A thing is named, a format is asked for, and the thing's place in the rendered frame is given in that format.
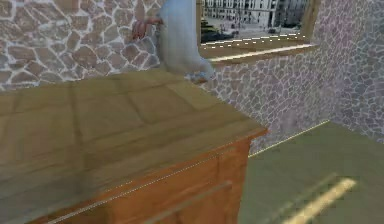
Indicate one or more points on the brown wooden chest of drawers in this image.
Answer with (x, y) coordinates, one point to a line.
(126, 133)

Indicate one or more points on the pale blue curtain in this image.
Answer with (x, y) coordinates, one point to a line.
(178, 36)

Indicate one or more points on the red curtain tieback hook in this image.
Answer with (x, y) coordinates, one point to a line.
(141, 28)

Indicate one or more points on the wooden framed window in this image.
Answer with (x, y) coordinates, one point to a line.
(253, 26)

